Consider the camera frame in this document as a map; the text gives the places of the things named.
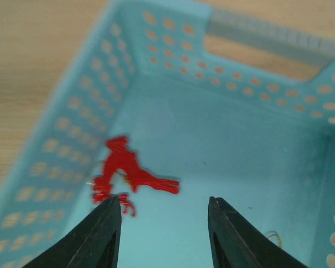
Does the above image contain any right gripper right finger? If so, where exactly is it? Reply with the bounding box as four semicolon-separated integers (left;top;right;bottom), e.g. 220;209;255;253
208;197;305;268

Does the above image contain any light blue plastic basket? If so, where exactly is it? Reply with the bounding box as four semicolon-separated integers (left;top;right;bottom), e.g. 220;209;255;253
0;1;335;267

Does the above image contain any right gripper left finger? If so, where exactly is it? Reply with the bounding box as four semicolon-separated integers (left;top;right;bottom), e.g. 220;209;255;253
25;197;122;268

